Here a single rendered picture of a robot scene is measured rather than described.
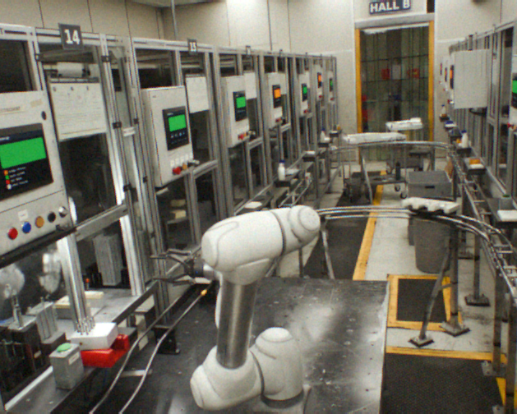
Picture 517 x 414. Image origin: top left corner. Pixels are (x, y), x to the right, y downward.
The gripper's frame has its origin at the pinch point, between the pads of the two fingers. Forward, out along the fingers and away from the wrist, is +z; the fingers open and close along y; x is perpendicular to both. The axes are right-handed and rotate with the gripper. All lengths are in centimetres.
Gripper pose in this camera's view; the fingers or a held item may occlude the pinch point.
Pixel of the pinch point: (159, 267)
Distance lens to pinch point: 205.9
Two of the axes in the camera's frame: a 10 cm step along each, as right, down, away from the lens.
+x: -2.7, 2.7, -9.2
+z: -9.6, 0.1, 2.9
